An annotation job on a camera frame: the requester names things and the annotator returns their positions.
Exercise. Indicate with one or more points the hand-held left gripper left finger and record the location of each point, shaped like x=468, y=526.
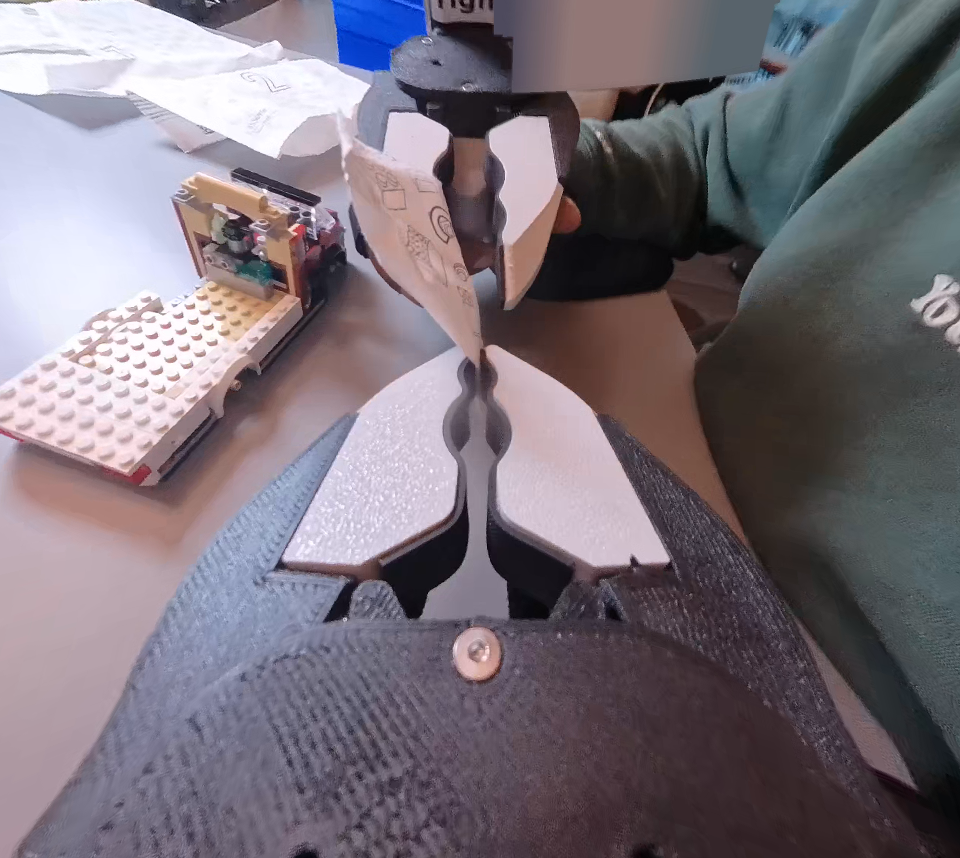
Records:
x=375, y=490

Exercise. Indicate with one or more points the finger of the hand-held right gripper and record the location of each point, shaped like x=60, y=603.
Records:
x=412, y=134
x=532, y=198

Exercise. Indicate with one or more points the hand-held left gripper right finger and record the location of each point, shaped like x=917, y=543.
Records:
x=577, y=490

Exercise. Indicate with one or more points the small brick-print paper bag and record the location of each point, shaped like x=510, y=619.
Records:
x=420, y=235

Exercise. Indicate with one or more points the toy brick truck model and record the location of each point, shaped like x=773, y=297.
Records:
x=150, y=363

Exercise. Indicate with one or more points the white long brick plate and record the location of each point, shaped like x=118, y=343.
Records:
x=90, y=430
x=127, y=385

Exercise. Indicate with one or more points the person's right hand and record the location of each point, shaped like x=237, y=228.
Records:
x=570, y=217

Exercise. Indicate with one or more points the blue storage bin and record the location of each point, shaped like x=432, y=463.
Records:
x=375, y=10

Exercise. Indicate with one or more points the printed paper bag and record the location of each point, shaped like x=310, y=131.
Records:
x=90, y=40

